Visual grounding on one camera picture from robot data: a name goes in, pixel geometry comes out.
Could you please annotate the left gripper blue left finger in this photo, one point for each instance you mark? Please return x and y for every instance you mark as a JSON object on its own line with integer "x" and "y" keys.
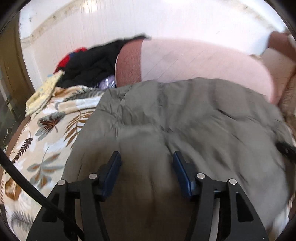
{"x": 101, "y": 183}

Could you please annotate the black garment pile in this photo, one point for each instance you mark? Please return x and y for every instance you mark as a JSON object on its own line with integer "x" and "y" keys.
{"x": 91, "y": 67}

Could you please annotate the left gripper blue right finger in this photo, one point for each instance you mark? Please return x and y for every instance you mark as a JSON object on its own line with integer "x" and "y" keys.
{"x": 192, "y": 182}

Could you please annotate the pink sofa armrest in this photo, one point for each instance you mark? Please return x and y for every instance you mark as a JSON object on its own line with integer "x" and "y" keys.
{"x": 167, "y": 60}

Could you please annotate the red garment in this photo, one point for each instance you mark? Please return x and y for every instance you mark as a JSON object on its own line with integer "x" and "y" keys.
{"x": 67, "y": 58}

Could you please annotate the grey quilted hooded jacket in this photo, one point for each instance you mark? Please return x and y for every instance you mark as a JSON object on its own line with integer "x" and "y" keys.
{"x": 226, "y": 130}

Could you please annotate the leaf pattern plush blanket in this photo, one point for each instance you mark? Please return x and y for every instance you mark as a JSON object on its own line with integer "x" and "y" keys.
{"x": 41, "y": 151}

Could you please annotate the yellow cloth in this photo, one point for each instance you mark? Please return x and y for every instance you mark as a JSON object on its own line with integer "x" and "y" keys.
{"x": 39, "y": 99}

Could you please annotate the wooden glass door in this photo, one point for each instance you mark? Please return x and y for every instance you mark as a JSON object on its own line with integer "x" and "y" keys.
{"x": 16, "y": 86}

